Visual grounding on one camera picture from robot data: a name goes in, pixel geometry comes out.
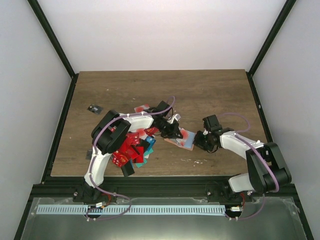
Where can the red gold logo card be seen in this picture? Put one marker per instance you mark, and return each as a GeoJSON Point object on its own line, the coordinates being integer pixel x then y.
{"type": "Point", "coordinates": [151, 131]}

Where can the white red circle card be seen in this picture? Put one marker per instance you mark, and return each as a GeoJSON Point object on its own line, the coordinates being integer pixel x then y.
{"type": "Point", "coordinates": [142, 108]}
{"type": "Point", "coordinates": [186, 139]}

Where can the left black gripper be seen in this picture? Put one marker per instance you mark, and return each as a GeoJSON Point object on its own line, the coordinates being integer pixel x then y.
{"type": "Point", "coordinates": [171, 133]}

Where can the black card at front edge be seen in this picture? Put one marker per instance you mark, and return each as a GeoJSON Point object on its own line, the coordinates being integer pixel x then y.
{"type": "Point", "coordinates": [127, 169]}

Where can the red VIP card front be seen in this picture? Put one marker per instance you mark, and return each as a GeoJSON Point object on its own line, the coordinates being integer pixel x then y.
{"type": "Point", "coordinates": [119, 158]}

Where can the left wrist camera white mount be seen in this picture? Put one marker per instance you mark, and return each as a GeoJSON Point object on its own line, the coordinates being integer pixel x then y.
{"type": "Point", "coordinates": [175, 117]}

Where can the blue card under pile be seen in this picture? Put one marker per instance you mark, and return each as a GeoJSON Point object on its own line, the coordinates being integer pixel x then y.
{"type": "Point", "coordinates": [151, 141]}

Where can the pink leather card holder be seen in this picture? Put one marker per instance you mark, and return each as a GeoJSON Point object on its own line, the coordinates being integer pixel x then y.
{"type": "Point", "coordinates": [174, 142]}

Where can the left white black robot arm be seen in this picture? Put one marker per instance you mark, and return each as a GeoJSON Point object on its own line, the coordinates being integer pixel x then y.
{"type": "Point", "coordinates": [124, 139]}

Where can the white red circle card top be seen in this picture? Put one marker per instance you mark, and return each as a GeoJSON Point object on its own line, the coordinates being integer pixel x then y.
{"type": "Point", "coordinates": [142, 108]}

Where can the black VIP card far left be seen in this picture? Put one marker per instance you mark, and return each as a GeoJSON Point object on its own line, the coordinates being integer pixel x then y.
{"type": "Point", "coordinates": [96, 109]}

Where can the light blue slotted cable duct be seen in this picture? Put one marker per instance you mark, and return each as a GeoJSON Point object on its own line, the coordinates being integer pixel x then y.
{"type": "Point", "coordinates": [202, 210]}

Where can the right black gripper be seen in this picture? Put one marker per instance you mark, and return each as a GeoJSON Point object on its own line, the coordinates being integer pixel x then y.
{"type": "Point", "coordinates": [197, 142]}

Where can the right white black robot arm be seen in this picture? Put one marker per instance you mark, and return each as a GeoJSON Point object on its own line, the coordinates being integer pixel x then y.
{"type": "Point", "coordinates": [266, 166]}

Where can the black aluminium frame rail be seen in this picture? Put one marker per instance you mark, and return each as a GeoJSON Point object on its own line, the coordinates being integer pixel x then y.
{"type": "Point", "coordinates": [210, 187]}

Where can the teal card front pile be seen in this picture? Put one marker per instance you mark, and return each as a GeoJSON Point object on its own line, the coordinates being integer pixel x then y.
{"type": "Point", "coordinates": [142, 159]}

